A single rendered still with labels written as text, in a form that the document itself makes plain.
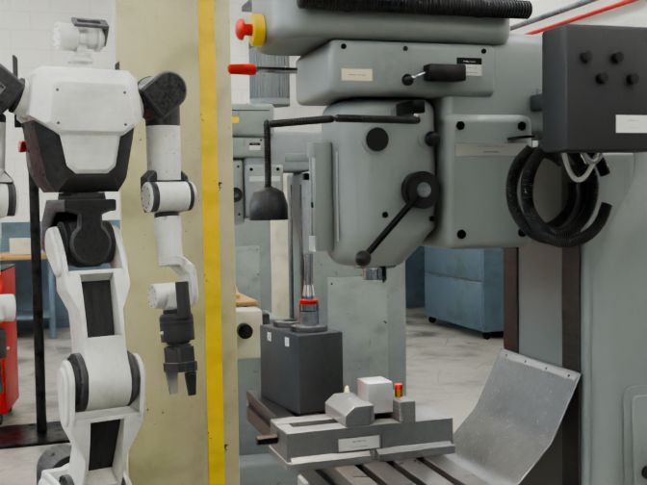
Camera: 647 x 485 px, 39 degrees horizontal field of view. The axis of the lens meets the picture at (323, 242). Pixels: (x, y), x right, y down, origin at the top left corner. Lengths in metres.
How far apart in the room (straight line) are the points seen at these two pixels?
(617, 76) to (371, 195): 0.48
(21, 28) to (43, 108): 8.59
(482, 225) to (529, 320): 0.33
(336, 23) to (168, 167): 0.88
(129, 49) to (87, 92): 1.19
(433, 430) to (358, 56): 0.74
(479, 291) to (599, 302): 7.28
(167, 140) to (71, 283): 0.45
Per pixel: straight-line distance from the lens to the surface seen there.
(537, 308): 2.00
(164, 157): 2.42
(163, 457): 3.58
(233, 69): 1.85
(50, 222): 2.44
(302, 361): 2.17
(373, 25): 1.71
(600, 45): 1.63
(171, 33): 3.51
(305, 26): 1.67
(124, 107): 2.33
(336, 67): 1.68
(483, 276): 9.06
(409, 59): 1.73
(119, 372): 2.26
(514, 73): 1.84
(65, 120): 2.28
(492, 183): 1.79
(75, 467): 2.42
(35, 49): 10.82
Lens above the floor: 1.45
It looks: 3 degrees down
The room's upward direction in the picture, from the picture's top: 1 degrees counter-clockwise
